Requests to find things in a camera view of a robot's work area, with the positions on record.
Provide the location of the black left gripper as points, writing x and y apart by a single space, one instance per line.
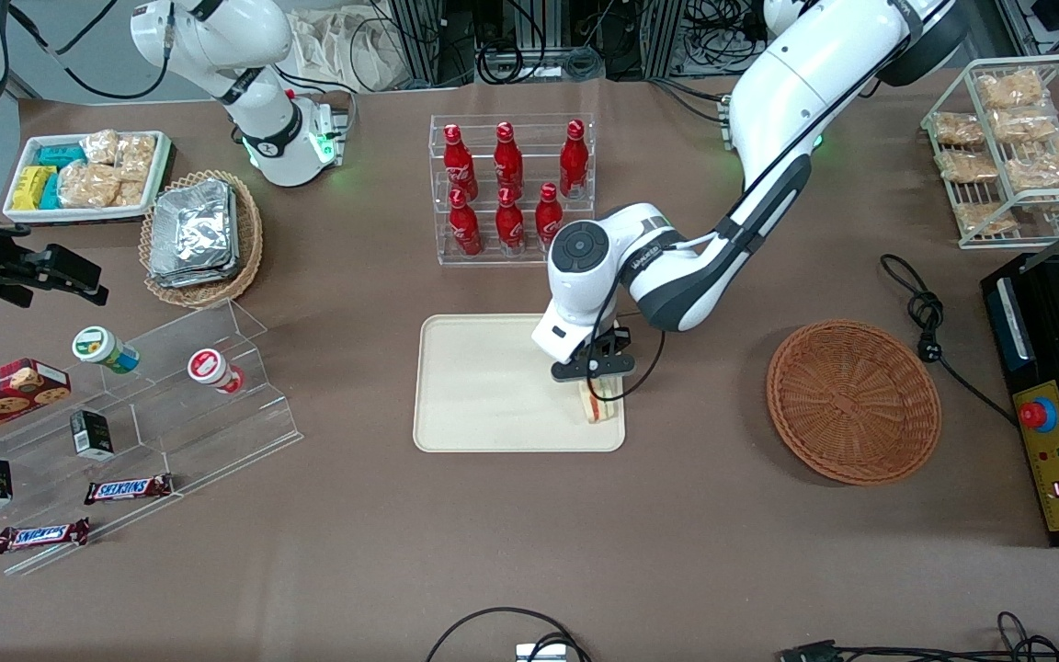
622 341

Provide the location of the triangular sandwich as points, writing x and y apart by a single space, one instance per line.
599 414

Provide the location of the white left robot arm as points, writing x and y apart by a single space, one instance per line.
796 83

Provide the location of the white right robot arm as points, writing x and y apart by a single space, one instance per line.
217 37

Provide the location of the white rectangular snack tray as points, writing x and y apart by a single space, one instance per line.
79 215

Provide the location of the beige plastic tray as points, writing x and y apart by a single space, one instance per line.
483 386

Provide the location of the oval light wicker basket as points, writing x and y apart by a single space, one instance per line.
249 248

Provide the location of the round brown wicker basket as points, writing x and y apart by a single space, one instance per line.
851 405

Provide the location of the green lid yoghurt cup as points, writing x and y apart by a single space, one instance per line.
102 348

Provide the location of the teal snack pack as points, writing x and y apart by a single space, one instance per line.
51 191
61 154

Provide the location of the clear bag of crackers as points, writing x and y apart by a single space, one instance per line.
136 156
131 193
99 147
88 184

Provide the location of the yellow snack pack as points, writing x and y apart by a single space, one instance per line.
31 188

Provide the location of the silver foil pack stack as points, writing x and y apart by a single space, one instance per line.
194 230

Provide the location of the clear acrylic bottle rack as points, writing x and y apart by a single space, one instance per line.
529 262

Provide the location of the red lid yoghurt cup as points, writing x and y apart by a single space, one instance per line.
210 368

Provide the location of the clear acrylic stepped shelf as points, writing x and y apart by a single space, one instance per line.
180 432

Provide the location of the red cola bottle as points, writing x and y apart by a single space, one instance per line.
460 165
546 210
508 161
509 225
465 230
574 161

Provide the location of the snickers bar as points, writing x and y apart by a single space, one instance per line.
130 488
42 535

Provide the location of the small silver device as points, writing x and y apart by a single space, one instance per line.
540 653

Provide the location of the beige cloth bag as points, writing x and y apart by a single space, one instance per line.
336 51

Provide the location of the bagged pastry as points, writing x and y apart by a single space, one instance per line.
1007 89
984 218
966 165
1044 167
1024 124
958 129

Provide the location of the red emergency stop button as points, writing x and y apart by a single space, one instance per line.
1038 416

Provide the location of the black appliance with yellow panel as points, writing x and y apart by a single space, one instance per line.
1044 313

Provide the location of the aluminium frame rack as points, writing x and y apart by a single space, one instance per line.
419 37

